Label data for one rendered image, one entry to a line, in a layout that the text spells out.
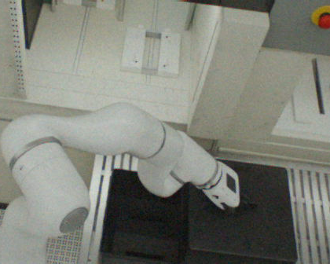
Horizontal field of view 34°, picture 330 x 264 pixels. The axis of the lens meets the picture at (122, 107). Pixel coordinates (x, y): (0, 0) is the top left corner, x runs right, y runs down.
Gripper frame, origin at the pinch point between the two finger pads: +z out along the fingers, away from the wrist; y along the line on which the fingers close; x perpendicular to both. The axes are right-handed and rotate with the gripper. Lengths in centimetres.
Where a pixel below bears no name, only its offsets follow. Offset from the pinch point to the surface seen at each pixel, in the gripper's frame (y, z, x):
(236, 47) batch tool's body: 34.0, -20.2, -12.5
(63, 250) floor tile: 24, 40, 113
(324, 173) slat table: 33, 51, -6
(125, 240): -1.3, 2.2, 41.9
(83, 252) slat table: -7, -6, 51
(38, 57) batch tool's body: 61, -32, 62
